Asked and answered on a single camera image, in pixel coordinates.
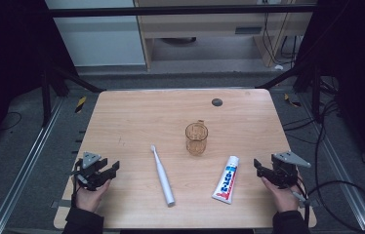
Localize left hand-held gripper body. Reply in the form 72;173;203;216
72;151;110;192

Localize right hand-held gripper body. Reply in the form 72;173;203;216
268;150;312;190

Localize person's left hand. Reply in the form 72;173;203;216
74;177;112;215

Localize person's right hand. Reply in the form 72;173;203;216
261;173;304;215

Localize white toothpaste tube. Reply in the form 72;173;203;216
211;155;241;206

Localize white electric toothbrush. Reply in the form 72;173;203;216
149;144;176;208

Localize black and yellow tape strip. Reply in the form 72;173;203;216
283;93;303;108
74;95;88;114

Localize clear amber plastic cup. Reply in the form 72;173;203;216
184;119;210;156

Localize black metal stand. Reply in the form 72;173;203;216
256;59;324;123
39;63;107;129

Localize white cabinet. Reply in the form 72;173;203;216
45;0;146;68

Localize light wooden desk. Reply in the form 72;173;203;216
134;0;317;71

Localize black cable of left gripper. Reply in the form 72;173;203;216
70;158;84;209

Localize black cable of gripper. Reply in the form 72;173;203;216
70;158;84;209
291;181;313;228

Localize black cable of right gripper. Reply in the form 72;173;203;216
291;181;313;228

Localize long black floor cable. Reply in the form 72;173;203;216
281;97;365;234

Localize aluminium floor rail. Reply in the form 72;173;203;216
299;93;365;234
0;96;65;234

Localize thin black floor cable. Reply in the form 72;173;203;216
0;111;22;133

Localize black cables under desk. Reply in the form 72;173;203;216
261;12;300;66

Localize black horizontal frame bar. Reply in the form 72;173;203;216
47;4;317;18

